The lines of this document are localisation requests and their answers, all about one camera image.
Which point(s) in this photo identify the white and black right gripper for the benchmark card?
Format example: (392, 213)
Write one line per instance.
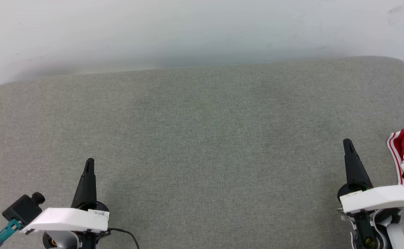
(375, 199)

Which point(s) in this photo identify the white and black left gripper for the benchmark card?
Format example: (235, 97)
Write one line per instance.
(70, 219)

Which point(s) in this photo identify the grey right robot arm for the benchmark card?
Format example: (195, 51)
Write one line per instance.
(402, 238)

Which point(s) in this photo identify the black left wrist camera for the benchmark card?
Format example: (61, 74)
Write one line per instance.
(24, 207)

